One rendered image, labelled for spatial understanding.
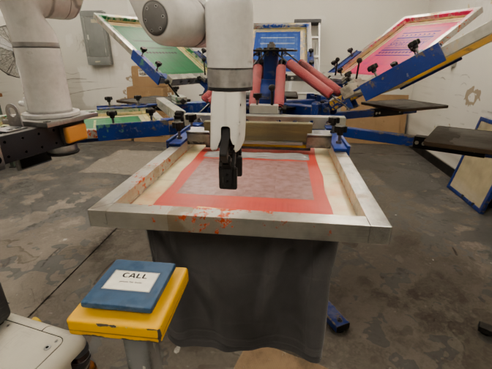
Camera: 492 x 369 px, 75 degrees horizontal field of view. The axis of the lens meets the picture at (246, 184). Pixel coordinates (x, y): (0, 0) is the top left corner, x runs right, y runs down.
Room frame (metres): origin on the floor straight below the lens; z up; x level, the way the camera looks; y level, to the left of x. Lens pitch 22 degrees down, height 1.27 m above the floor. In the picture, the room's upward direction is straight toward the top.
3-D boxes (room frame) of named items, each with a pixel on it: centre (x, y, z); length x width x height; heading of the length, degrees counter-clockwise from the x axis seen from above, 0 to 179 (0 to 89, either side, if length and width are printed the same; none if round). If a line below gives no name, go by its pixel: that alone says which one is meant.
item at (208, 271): (0.64, 0.02, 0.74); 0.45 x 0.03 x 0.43; 83
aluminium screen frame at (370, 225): (0.93, -0.02, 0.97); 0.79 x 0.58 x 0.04; 173
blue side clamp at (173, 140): (1.20, 0.23, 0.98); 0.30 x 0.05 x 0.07; 173
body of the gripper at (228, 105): (0.55, 0.03, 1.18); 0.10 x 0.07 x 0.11; 173
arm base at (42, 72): (0.81, 0.50, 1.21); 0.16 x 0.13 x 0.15; 72
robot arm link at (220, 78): (0.56, 0.03, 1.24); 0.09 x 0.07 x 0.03; 173
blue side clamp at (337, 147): (1.13, -0.32, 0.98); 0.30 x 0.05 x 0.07; 173
